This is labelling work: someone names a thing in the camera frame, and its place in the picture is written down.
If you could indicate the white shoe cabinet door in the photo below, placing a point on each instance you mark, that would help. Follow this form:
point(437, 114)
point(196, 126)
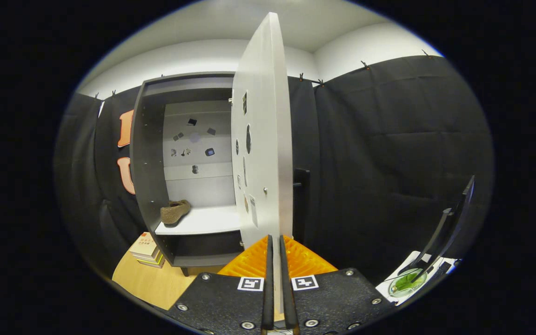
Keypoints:
point(263, 139)

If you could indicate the black stand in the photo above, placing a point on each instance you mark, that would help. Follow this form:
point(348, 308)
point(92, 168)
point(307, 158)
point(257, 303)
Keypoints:
point(454, 218)

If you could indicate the dark grey shoe cabinet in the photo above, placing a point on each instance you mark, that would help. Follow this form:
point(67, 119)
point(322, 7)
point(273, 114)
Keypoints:
point(149, 163)

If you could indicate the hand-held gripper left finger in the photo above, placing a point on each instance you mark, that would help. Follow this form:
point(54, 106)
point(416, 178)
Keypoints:
point(268, 298)

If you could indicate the stack of books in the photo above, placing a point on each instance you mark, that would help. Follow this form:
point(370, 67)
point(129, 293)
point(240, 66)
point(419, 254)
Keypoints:
point(146, 246)

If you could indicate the green glass dish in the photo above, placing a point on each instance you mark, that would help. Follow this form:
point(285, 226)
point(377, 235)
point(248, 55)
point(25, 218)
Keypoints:
point(405, 283)

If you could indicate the white sheet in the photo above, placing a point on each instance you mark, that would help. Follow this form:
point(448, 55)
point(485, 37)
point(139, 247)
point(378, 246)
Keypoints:
point(414, 257)

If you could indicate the black backdrop cloth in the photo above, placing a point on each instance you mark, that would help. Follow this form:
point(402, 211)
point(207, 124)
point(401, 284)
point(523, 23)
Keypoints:
point(389, 163)

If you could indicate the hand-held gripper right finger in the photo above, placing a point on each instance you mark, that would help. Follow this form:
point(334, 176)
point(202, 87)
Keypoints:
point(286, 298)

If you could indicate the brown fuzzy shoe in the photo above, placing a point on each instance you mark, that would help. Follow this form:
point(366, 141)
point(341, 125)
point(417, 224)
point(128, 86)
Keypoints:
point(175, 213)

